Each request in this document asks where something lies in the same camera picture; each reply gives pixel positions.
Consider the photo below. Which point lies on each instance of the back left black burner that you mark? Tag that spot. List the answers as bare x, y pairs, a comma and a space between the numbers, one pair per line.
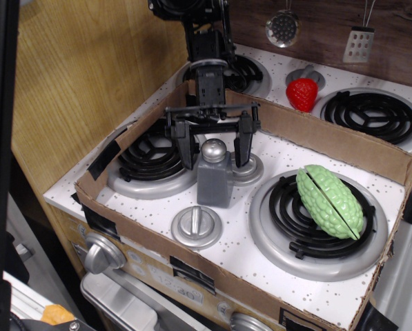
242, 74

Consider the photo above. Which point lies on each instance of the brown cardboard barrier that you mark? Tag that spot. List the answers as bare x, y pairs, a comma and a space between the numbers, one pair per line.
233, 276

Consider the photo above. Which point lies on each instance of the silver stovetop knob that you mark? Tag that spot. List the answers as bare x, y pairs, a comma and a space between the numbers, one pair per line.
308, 72
249, 173
197, 227

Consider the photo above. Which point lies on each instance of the back right black burner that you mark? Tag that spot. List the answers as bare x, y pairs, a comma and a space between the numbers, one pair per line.
373, 112

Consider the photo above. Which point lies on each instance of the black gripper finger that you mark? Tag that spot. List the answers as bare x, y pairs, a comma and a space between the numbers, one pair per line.
243, 140
185, 140

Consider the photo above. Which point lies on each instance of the red toy strawberry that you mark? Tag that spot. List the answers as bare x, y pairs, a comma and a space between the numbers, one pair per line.
302, 94

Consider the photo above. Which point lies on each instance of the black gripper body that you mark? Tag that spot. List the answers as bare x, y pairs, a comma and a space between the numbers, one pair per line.
211, 113

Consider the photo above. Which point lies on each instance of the silver front panel knob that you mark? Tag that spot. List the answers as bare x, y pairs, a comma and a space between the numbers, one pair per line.
102, 254

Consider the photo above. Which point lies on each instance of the silver oven door handle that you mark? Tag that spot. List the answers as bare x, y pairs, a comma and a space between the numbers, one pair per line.
132, 305

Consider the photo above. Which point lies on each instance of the green bitter melon toy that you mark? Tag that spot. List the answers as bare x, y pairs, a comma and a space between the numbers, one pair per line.
330, 202

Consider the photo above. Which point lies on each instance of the back silver stovetop knob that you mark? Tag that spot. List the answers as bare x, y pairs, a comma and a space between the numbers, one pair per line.
308, 72

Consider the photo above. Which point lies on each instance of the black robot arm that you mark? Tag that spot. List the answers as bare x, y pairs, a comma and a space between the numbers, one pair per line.
210, 51

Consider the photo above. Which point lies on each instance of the front left black burner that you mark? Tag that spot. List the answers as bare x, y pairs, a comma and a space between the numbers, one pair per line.
153, 156

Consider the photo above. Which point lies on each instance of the lower silver stovetop knob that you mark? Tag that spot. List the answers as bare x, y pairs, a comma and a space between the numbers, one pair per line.
197, 227

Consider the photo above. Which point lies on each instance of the hanging silver spatula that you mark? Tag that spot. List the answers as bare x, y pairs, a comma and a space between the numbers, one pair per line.
360, 40

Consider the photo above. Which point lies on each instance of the grey pepper shaker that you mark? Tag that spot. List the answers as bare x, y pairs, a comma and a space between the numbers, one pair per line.
214, 175

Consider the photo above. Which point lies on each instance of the upper silver stovetop knob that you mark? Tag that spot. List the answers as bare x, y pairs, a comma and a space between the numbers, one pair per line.
249, 173

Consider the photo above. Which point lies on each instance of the hanging silver strainer ladle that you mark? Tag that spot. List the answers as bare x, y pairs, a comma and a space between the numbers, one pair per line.
284, 27

